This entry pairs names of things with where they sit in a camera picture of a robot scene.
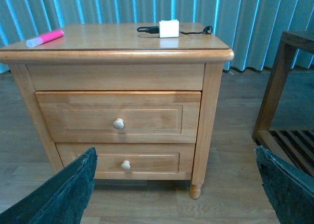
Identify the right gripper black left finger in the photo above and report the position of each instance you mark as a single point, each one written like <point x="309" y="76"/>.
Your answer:
<point x="62" y="199"/>

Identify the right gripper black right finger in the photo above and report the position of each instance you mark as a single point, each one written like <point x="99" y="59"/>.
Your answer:
<point x="290" y="191"/>

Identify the wooden drawer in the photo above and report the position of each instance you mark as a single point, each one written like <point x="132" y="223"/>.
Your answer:
<point x="135" y="161"/>
<point x="121" y="116"/>

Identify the pink marker with clear cap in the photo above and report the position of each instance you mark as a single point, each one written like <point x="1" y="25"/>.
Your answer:
<point x="34" y="42"/>

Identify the wooden two-drawer nightstand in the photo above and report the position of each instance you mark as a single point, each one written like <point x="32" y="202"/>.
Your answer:
<point x="115" y="57"/>

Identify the dark wooden side table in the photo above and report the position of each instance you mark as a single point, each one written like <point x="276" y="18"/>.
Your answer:
<point x="294" y="146"/>

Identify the grey pleated curtain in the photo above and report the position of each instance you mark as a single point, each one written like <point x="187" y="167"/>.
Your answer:
<point x="252" y="28"/>

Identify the white charger adapter block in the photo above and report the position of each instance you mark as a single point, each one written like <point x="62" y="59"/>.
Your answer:
<point x="169" y="29"/>

